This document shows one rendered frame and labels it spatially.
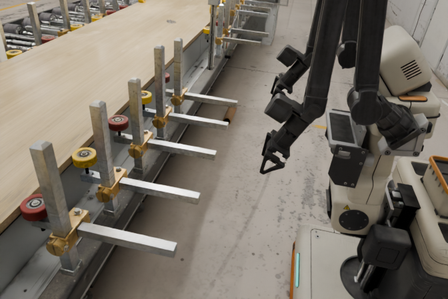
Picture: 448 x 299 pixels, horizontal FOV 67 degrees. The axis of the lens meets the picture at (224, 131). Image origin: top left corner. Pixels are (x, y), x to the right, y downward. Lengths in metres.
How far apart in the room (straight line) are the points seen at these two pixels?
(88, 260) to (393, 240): 1.00
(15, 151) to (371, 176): 1.23
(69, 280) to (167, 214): 1.20
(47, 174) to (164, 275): 1.21
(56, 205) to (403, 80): 0.99
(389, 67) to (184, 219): 1.58
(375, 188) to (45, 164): 1.01
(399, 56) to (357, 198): 0.51
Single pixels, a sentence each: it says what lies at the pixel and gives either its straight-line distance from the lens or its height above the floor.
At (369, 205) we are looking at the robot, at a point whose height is 0.81.
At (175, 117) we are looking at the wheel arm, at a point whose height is 0.82.
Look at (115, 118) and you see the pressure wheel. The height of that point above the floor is 0.90.
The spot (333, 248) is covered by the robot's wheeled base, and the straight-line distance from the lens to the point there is 1.87.
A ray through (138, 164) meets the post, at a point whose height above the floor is 0.74.
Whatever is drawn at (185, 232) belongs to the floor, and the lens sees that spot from 2.17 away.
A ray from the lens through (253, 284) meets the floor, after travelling 1.98.
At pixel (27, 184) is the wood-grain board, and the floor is 0.90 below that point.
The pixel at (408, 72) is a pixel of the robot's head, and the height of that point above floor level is 1.30.
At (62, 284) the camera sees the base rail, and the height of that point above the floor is 0.70.
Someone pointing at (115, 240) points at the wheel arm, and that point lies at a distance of 1.05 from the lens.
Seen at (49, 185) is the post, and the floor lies 1.05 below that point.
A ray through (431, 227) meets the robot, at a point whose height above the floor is 0.81.
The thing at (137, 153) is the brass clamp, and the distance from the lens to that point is 1.39.
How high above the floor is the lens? 1.63
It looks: 32 degrees down
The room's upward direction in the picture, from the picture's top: 5 degrees clockwise
